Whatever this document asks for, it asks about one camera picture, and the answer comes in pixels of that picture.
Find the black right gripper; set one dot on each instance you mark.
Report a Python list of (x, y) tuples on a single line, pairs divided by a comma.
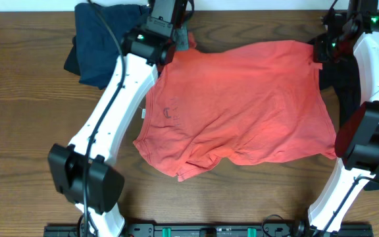
[(321, 55)]

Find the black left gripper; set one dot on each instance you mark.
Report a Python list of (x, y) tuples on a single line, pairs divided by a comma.
[(184, 43)]

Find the red t-shirt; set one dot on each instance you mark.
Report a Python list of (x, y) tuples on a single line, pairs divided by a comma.
[(255, 104)]

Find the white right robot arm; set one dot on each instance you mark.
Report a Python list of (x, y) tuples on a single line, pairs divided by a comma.
[(357, 142)]

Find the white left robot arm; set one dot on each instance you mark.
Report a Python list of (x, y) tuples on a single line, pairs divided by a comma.
[(83, 171)]

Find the black t-shirt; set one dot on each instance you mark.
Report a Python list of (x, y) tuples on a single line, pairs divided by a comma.
[(344, 78)]

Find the folded navy blue garment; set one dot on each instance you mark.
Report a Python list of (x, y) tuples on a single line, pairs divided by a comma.
[(93, 55)]

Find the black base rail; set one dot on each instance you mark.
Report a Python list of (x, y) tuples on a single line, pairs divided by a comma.
[(268, 229)]

